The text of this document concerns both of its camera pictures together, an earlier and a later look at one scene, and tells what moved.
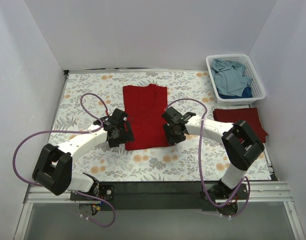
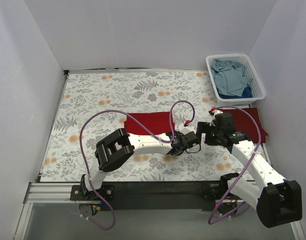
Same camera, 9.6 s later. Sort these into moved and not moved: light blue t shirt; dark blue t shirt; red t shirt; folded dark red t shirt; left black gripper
Moved: left black gripper; red t shirt
Not moved: folded dark red t shirt; dark blue t shirt; light blue t shirt
